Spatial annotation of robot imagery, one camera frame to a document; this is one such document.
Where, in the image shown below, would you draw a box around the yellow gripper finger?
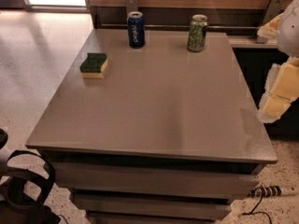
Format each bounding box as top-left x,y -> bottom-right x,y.
257,59 -> 299,123
257,14 -> 282,39

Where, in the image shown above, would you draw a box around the green soda can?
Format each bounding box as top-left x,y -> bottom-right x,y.
187,14 -> 208,52

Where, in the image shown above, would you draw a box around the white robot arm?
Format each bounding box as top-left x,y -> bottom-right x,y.
257,0 -> 299,123

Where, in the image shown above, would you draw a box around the blue Pepsi can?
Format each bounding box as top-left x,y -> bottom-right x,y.
127,11 -> 145,49

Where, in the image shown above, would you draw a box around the green and yellow sponge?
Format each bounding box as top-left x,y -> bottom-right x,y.
79,53 -> 108,78

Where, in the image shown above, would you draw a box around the white power strip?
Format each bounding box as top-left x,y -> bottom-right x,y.
249,185 -> 299,199

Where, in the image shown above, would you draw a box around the grey drawer cabinet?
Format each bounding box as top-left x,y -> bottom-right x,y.
27,29 -> 277,224

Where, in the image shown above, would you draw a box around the black headphones on stand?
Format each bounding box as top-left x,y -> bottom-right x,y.
0,128 -> 62,224

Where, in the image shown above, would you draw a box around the right metal wall bracket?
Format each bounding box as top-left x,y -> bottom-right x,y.
258,0 -> 285,29

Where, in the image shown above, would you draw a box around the metal wall bracket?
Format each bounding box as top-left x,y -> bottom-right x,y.
125,0 -> 138,14
258,0 -> 285,29

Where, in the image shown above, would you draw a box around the black power cable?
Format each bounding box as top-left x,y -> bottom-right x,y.
241,191 -> 273,224

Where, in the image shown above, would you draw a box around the left metal wall bracket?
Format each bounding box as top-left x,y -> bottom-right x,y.
125,0 -> 138,14

